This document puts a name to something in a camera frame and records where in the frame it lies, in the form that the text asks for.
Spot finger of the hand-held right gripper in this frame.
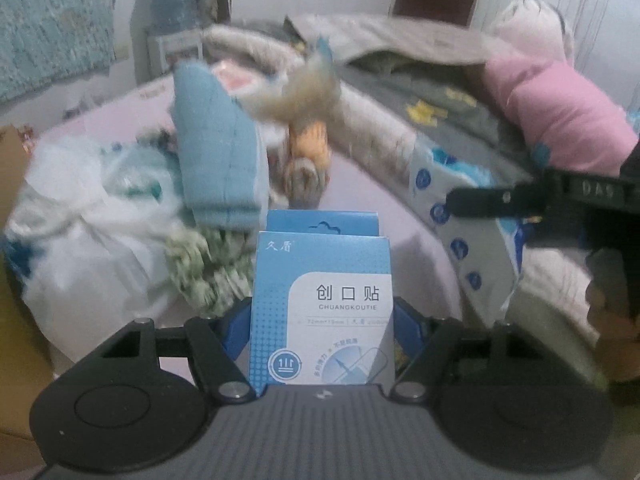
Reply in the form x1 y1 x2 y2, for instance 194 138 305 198
445 182 548 221

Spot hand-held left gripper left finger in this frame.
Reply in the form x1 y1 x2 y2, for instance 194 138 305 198
97 297 257 406

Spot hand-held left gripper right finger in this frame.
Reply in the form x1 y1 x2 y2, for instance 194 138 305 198
387 296 538 406

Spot green floral cloth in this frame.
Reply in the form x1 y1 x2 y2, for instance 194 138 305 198
162 225 256 316

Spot blue bandage box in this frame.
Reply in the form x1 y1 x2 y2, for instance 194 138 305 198
248 209 392 397

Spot pink round plush toy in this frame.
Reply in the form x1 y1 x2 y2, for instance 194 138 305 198
480 0 640 178

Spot light blue towel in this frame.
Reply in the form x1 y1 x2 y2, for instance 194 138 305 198
172 62 271 228

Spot cardboard box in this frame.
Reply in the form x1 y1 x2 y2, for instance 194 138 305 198
0 122 56 466

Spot person's right hand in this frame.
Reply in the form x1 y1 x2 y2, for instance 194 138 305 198
585 270 640 385

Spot grey blanket yellow print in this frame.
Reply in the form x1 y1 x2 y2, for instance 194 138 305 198
340 50 531 171

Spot pink printed bed sheet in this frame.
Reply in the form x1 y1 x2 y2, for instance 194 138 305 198
35 75 466 361

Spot checked beige cloth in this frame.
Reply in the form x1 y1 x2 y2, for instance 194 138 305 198
285 12 501 68

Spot white plastic bag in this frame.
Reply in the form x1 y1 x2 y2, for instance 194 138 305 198
2 132 186 366

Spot pink wet wipes pack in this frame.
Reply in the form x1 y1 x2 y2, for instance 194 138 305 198
210 60 266 98

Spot white water dispenser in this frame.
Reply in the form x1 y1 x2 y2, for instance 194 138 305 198
145 30 206 78

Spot teal floral wall cloth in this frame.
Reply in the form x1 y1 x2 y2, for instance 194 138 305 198
0 0 136 106

